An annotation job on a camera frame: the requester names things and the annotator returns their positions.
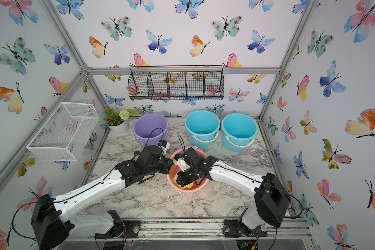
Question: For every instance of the pink plastic bucket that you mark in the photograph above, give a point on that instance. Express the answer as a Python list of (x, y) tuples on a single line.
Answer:
[(190, 188)]

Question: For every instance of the white wire mesh basket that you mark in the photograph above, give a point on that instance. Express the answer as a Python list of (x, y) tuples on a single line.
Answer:
[(65, 133)]

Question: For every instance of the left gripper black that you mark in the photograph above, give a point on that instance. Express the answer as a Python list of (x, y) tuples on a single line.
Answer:
[(167, 162)]

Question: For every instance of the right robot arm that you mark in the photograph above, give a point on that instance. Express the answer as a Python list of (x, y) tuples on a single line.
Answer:
[(272, 200)]

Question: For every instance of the teal plastic bucket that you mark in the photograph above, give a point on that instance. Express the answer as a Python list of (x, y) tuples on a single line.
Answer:
[(203, 128), (239, 132)]

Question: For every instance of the potted flower plant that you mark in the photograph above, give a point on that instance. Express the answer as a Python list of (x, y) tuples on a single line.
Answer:
[(117, 120)]

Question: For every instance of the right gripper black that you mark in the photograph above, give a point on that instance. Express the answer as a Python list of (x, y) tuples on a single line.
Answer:
[(182, 180)]

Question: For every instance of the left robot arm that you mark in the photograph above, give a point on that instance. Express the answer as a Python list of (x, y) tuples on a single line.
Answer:
[(53, 219)]

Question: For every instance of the aluminium front rail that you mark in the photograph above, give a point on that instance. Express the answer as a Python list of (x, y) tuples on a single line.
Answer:
[(181, 229)]

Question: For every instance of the purple plastic bucket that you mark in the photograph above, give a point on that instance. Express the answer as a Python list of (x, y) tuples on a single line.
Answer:
[(150, 129)]

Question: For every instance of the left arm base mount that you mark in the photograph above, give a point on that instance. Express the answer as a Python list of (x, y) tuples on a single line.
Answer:
[(128, 229)]

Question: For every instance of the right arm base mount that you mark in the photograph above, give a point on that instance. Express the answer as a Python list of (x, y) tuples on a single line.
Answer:
[(243, 228)]

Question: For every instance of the black wire wall basket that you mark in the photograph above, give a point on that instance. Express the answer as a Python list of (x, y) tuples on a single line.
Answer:
[(176, 83)]

